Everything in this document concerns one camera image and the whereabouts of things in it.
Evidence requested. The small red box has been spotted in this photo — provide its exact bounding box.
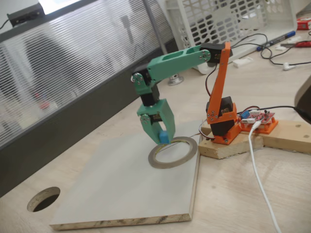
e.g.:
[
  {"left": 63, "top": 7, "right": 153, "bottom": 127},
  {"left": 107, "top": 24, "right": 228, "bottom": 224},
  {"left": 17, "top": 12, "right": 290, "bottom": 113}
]
[{"left": 296, "top": 19, "right": 311, "bottom": 31}]

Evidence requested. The grey laminated chipboard panel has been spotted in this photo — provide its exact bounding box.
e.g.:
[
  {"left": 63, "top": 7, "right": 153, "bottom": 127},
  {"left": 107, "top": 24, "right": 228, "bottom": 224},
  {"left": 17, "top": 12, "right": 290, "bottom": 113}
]
[{"left": 50, "top": 120, "right": 204, "bottom": 231}]

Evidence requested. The white plastic piece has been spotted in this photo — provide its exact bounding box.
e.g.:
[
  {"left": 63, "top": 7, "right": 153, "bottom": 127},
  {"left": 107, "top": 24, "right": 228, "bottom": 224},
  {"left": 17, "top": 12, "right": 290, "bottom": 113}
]
[{"left": 232, "top": 57, "right": 253, "bottom": 67}]

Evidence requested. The ribbed glass desk partition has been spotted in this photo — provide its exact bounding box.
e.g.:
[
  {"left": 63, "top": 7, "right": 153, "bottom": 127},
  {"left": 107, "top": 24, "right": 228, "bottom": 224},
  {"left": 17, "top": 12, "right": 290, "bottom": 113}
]
[{"left": 0, "top": 0, "right": 185, "bottom": 199}]

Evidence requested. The black power cable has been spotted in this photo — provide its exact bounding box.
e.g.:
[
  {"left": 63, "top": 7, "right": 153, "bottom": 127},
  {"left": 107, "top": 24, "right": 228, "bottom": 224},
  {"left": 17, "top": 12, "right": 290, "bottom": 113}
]
[{"left": 237, "top": 105, "right": 304, "bottom": 117}]

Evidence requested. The black marker with blue cap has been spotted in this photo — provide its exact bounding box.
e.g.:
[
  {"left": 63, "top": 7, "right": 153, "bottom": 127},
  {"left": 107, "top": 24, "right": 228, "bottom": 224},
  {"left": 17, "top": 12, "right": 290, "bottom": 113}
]
[{"left": 257, "top": 31, "right": 296, "bottom": 51}]

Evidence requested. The blue cube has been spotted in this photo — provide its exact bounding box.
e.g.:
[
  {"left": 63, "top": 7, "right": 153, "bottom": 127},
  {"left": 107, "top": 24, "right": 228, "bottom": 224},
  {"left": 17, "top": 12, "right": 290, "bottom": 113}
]
[{"left": 159, "top": 130, "right": 170, "bottom": 144}]

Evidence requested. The grey ring of tape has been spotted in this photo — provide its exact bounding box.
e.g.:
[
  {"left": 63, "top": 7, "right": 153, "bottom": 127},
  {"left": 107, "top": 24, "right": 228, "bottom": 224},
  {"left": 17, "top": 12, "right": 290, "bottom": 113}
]
[{"left": 148, "top": 136, "right": 198, "bottom": 169}]

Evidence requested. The thin black cable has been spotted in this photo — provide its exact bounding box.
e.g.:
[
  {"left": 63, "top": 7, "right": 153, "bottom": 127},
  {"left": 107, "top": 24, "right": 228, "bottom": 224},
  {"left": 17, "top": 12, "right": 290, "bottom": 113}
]
[
  {"left": 230, "top": 33, "right": 269, "bottom": 49},
  {"left": 260, "top": 41, "right": 311, "bottom": 66}
]

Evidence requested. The dark rounded object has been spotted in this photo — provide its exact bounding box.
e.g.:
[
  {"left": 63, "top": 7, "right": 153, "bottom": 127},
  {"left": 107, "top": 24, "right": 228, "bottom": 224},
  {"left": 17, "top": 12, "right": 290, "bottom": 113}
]
[{"left": 294, "top": 75, "right": 311, "bottom": 123}]

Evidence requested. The light wooden base block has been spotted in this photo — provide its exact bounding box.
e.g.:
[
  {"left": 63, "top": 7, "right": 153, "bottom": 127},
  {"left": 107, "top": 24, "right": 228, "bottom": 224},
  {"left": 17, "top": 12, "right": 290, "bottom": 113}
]
[{"left": 198, "top": 125, "right": 265, "bottom": 160}]

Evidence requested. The white plastic lattice basket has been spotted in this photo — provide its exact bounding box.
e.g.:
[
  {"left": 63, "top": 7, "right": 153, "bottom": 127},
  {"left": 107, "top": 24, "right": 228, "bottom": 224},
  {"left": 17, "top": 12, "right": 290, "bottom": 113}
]
[{"left": 165, "top": 0, "right": 298, "bottom": 75}]

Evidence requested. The red controller circuit board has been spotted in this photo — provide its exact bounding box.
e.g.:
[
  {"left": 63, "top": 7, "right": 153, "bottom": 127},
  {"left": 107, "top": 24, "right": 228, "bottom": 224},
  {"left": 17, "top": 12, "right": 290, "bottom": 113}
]
[{"left": 240, "top": 109, "right": 276, "bottom": 126}]

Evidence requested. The metal partition post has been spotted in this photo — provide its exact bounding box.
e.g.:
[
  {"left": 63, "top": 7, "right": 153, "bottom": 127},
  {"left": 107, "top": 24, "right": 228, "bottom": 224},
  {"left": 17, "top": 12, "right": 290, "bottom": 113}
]
[{"left": 142, "top": 0, "right": 185, "bottom": 87}]

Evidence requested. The long wooden plank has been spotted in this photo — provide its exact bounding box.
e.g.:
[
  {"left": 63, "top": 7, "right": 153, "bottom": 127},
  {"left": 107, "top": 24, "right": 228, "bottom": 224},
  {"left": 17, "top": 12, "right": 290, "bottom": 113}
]
[{"left": 255, "top": 118, "right": 311, "bottom": 154}]

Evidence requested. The red handled hand tool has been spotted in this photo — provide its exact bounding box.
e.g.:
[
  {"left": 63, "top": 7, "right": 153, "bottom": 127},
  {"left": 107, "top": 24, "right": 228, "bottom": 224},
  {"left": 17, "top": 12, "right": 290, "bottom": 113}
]
[{"left": 280, "top": 40, "right": 311, "bottom": 49}]

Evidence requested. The black box device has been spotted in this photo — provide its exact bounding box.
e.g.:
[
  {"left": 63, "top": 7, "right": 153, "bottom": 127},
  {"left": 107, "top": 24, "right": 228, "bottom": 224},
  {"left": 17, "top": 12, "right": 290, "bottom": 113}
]
[{"left": 6, "top": 2, "right": 46, "bottom": 27}]

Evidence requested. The white USB cable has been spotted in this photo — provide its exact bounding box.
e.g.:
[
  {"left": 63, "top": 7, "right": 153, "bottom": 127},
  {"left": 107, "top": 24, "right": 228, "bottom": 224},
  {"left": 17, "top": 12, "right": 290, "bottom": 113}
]
[{"left": 247, "top": 120, "right": 283, "bottom": 233}]

